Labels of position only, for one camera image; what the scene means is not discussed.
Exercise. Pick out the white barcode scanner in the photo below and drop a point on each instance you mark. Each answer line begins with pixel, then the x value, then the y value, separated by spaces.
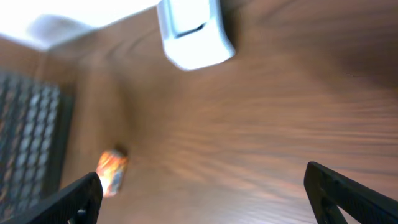
pixel 193 33

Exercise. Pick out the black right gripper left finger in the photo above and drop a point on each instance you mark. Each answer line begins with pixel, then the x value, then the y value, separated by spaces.
pixel 79 202

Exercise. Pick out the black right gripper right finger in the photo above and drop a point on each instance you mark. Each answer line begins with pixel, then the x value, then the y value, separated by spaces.
pixel 330 192

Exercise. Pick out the grey plastic mesh basket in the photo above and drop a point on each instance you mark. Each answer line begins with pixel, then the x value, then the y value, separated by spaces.
pixel 35 122

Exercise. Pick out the orange white snack packet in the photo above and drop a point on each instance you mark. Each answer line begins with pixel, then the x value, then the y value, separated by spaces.
pixel 110 169

